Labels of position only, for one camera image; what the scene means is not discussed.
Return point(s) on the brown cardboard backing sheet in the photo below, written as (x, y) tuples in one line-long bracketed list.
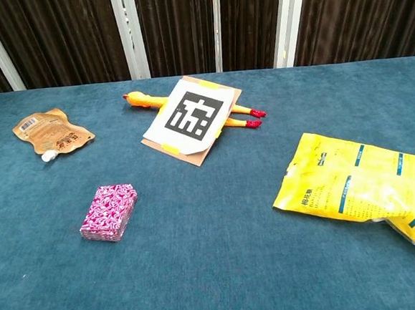
[(193, 159)]

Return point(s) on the white paper black marker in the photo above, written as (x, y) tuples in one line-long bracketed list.
[(193, 116)]

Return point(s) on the yellow rubber chicken toy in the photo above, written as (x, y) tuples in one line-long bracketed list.
[(142, 98)]

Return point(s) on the yellow tape strip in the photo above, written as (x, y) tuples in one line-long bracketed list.
[(171, 149), (210, 84), (219, 132)]

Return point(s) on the thin white screen frame post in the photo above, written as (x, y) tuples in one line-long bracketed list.
[(216, 28)]

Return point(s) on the yellow printed snack bag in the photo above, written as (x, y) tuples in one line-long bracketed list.
[(357, 182)]

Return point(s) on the brown spout pouch white cap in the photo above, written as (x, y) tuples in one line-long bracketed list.
[(49, 133)]

